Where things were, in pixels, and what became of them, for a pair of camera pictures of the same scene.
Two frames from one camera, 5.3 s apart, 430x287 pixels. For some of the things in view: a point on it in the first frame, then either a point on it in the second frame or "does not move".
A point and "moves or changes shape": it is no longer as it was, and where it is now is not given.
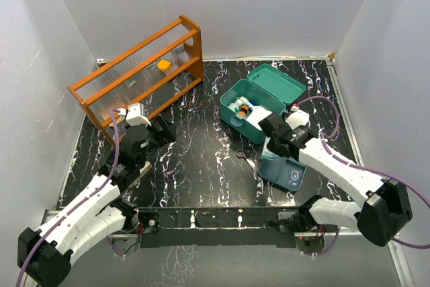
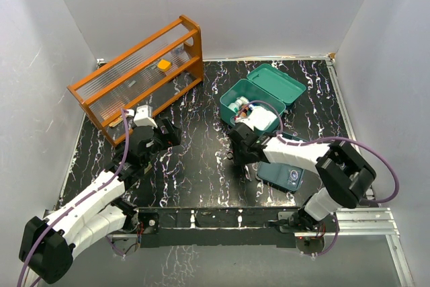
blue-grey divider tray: [286, 173] does not move
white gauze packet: [259, 113] does not move
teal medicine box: [266, 85] does not move
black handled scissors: [244, 154] moves or changes shape
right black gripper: [270, 146] -> [238, 158]
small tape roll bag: [295, 177] does not move
